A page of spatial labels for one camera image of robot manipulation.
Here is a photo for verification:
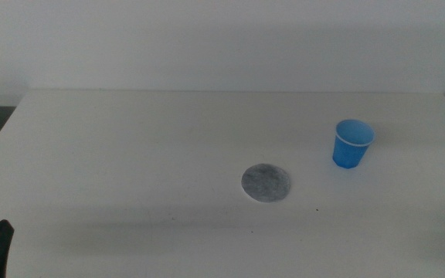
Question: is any blue plastic cup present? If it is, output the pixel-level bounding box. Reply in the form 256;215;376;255
331;118;376;170

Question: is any grey round cup mat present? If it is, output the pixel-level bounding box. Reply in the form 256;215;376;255
240;162;292;204

